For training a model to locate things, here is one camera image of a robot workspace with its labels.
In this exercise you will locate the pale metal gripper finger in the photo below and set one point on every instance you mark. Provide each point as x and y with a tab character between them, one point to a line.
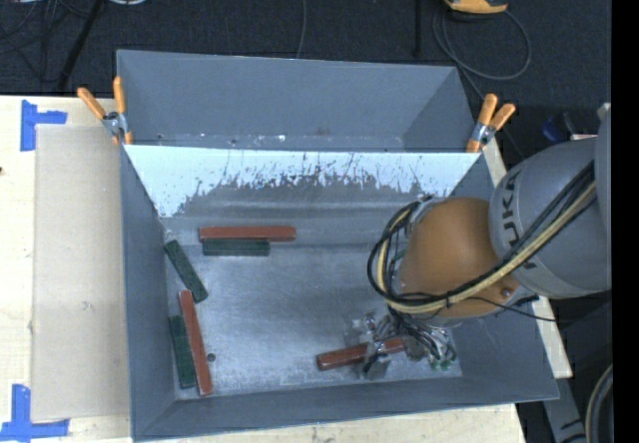
375	365
360	331

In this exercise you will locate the red-brown block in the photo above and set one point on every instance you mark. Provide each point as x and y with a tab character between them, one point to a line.
195	343
247	233
342	356

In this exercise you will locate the dark green flat block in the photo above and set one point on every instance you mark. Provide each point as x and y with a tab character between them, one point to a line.
186	270
182	353
235	247

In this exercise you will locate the grey metal bin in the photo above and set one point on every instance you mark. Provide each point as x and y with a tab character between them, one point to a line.
299	102

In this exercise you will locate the pale wood flat board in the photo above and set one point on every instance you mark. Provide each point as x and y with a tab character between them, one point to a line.
75	271

